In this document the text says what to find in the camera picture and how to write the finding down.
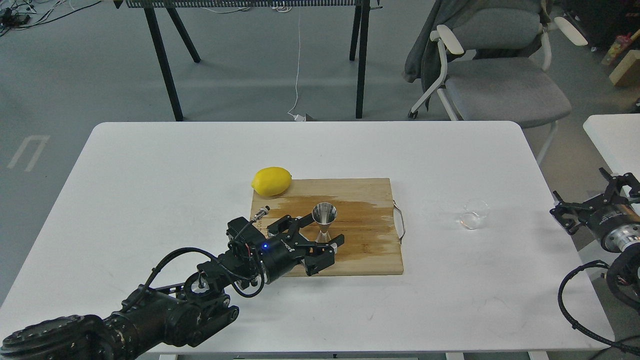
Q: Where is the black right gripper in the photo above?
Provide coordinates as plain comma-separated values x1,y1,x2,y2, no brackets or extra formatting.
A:
550,167,640,253

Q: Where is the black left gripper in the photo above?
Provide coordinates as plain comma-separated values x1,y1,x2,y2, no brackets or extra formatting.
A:
257,214,345,284

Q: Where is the black metal rack table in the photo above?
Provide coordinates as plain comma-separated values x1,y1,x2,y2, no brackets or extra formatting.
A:
112,0,381,122

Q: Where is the steel double jigger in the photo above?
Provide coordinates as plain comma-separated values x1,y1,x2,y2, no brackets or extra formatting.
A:
311,202,338,243

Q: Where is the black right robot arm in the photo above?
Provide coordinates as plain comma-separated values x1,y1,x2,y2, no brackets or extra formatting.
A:
550,168,640,357

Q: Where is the wooden box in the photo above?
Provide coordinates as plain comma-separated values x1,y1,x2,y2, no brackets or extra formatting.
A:
609,49,640,87

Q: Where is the small clear glass cup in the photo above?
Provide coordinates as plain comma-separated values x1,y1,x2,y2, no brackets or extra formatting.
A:
458,198,490,230

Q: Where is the grey office chair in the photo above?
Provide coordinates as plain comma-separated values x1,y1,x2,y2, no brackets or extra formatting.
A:
403,0,587,163

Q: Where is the yellow lemon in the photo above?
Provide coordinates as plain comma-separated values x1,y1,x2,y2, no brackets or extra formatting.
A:
251,166,292,198

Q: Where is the white power cable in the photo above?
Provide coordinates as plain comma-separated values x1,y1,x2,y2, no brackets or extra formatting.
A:
286,7,307,122

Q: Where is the wooden cutting board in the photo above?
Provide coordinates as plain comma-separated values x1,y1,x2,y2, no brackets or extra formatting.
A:
249,178,404,277

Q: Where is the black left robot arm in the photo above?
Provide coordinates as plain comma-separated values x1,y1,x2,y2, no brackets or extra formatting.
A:
1,206,345,360

